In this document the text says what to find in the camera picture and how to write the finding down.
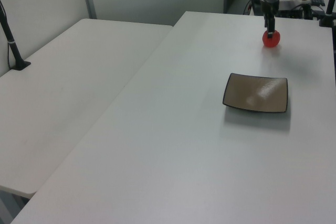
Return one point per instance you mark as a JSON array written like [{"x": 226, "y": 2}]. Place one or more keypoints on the grey equipment box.
[{"x": 291, "y": 7}]

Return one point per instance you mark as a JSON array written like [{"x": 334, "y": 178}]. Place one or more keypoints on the black camera pole with base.
[{"x": 11, "y": 45}]

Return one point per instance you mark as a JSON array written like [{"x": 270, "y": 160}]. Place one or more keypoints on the brown square ceramic plate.
[{"x": 254, "y": 93}]

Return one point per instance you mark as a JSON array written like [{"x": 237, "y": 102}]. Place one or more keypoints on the red apple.
[{"x": 271, "y": 42}]

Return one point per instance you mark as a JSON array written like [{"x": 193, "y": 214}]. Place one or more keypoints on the black stand clamped to table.
[{"x": 328, "y": 20}]

